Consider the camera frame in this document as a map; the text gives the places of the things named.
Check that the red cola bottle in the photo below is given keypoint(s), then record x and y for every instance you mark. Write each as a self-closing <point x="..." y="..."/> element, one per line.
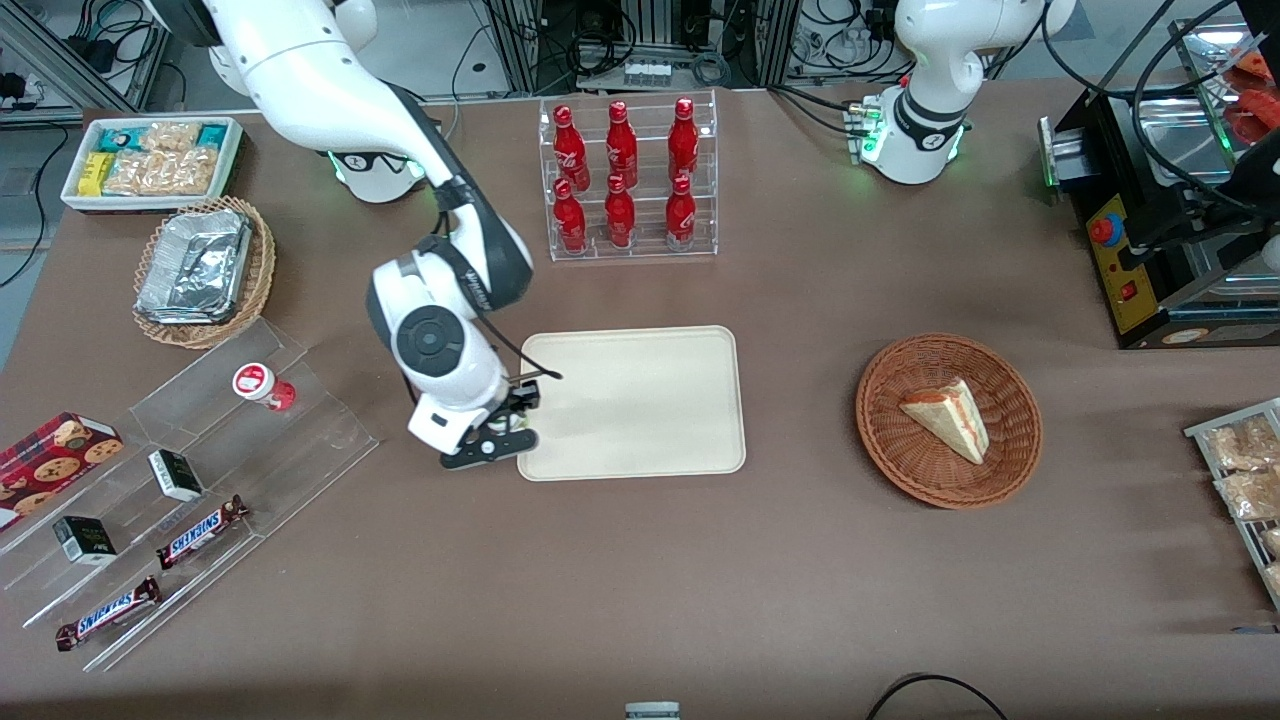
<point x="570" y="220"/>
<point x="620" y="215"/>
<point x="680" y="215"/>
<point x="570" y="150"/>
<point x="621" y="145"/>
<point x="683" y="140"/>

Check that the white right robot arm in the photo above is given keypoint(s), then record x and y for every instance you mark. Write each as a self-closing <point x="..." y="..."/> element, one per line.
<point x="300" y="70"/>

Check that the red lid yogurt cup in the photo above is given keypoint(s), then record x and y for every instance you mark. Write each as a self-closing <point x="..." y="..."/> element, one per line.
<point x="255" y="382"/>

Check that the wrapped triangle sandwich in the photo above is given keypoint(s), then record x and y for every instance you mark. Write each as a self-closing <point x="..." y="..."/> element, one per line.
<point x="950" y="415"/>

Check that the clear cracker pack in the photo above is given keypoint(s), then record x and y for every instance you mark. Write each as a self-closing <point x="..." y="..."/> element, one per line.
<point x="1245" y="443"/>
<point x="1250" y="493"/>

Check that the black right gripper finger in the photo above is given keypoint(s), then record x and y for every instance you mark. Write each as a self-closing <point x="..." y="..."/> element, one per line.
<point x="498" y="422"/>
<point x="524" y="396"/>

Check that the aluminium frame rack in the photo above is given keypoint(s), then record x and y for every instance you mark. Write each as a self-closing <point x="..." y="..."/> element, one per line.
<point x="650" y="20"/>

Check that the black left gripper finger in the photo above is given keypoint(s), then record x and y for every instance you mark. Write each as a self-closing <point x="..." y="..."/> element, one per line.
<point x="1190" y="245"/>
<point x="1175" y="212"/>

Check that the small white grey device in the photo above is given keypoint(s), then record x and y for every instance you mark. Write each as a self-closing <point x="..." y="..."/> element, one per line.
<point x="652" y="711"/>

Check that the clear acrylic bottle rack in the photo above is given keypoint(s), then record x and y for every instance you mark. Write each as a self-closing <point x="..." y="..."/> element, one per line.
<point x="650" y="250"/>

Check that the beige plastic tray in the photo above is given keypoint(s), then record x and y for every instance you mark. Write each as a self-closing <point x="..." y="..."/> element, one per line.
<point x="640" y="400"/>

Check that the clear bag of crackers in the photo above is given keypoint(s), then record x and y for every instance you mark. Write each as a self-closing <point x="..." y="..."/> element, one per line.
<point x="170" y="137"/>
<point x="160" y="172"/>

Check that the small black box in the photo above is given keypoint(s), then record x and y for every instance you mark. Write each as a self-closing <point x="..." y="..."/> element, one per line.
<point x="176" y="476"/>
<point x="84" y="540"/>

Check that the aluminium foil containers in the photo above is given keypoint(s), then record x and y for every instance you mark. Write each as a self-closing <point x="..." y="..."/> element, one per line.
<point x="195" y="265"/>

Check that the white power strip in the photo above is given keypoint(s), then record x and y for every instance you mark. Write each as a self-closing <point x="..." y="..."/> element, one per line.
<point x="647" y="72"/>

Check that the light tan wicker basket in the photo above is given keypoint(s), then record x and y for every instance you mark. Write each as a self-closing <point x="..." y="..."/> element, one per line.
<point x="262" y="270"/>

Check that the yellow snack packet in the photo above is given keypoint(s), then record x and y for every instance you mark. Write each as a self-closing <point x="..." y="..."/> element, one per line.
<point x="95" y="175"/>

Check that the Snickers chocolate bar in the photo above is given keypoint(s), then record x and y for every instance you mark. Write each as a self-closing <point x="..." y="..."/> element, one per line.
<point x="108" y="612"/>
<point x="200" y="531"/>

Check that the teal snack packet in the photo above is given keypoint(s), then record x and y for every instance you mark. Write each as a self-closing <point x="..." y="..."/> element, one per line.
<point x="213" y="136"/>
<point x="120" y="138"/>

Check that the clear acrylic stepped display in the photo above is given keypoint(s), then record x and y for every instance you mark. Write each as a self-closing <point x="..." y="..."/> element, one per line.
<point x="300" y="450"/>

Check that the red cookie box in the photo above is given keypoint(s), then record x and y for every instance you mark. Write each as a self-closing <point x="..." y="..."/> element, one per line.
<point x="50" y="465"/>

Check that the metal tray of crackers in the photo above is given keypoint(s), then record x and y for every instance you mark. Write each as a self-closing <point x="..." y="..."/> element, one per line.
<point x="1205" y="440"/>

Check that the black machine with red button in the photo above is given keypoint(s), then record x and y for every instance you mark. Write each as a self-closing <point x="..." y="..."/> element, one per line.
<point x="1110" y="150"/>

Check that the brown round wicker basket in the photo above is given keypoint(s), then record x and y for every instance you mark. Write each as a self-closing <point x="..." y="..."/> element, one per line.
<point x="900" y="450"/>

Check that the white plastic snack bin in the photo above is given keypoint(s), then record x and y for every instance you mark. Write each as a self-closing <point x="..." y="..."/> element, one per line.
<point x="75" y="200"/>

